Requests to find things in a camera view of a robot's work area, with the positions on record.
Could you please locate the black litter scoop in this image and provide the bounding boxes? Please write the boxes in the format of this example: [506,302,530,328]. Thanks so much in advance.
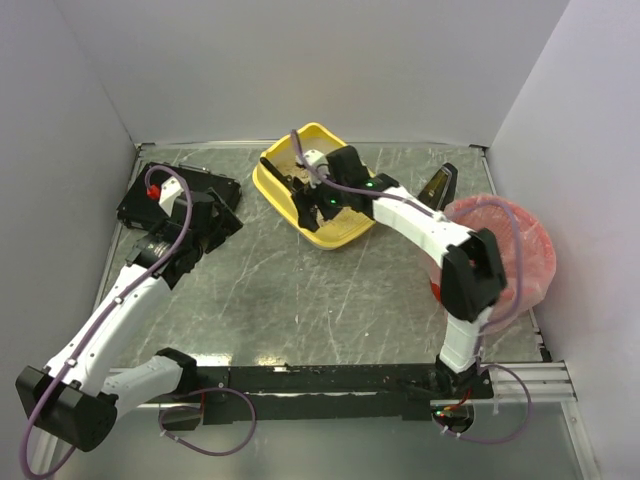
[260,157,305,193]

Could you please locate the yellow litter box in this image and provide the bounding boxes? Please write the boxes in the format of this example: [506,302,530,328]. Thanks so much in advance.
[252,134,374,250]

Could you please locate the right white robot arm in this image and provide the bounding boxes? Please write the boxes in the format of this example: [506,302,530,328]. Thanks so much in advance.
[291,143,507,383]

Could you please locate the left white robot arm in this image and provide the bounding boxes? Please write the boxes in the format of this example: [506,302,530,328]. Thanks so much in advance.
[16,189,242,452]

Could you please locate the cat litter pellets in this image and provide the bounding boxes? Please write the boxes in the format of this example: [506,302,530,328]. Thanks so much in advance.
[254,161,373,250]

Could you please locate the black flat box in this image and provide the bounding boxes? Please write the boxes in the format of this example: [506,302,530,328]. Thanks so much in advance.
[117,162,242,230]

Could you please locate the black metronome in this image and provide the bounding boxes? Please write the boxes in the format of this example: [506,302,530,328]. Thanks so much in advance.
[417,162,458,211]

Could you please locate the red basket with bag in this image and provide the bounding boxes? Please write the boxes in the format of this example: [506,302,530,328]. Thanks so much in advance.
[444,194,556,334]

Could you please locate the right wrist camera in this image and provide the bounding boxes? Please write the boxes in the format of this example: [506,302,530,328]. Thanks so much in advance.
[296,149,330,183]

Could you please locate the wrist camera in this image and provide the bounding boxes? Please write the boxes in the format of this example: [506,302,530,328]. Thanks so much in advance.
[147,177,184,216]
[296,149,330,183]

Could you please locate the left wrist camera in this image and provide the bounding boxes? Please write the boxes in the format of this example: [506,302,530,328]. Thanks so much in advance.
[147,177,184,216]

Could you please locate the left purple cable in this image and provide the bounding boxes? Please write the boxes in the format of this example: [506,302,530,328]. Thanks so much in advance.
[19,166,257,477]

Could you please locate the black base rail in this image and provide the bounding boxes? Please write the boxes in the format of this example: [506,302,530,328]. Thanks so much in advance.
[159,363,494,426]

